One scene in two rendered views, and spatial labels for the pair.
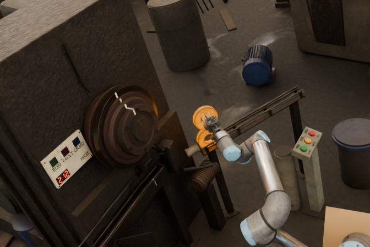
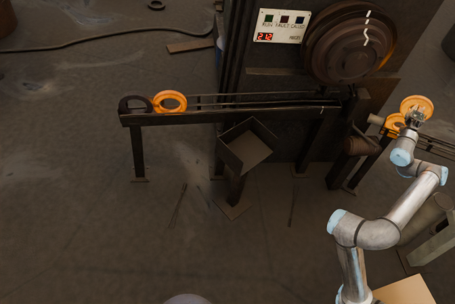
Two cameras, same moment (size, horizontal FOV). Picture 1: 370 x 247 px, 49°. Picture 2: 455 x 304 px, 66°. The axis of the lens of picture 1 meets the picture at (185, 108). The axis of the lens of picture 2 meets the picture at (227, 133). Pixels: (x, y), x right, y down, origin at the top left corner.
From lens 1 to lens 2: 0.36 m
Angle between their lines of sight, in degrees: 29
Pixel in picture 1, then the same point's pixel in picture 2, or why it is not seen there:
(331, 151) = not seen: outside the picture
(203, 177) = (359, 146)
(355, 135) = not seen: outside the picture
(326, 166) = not seen: outside the picture
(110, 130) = (332, 38)
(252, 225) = (344, 222)
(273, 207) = (376, 231)
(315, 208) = (411, 261)
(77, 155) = (290, 31)
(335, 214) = (418, 286)
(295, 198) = (405, 237)
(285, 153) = (442, 205)
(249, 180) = (390, 185)
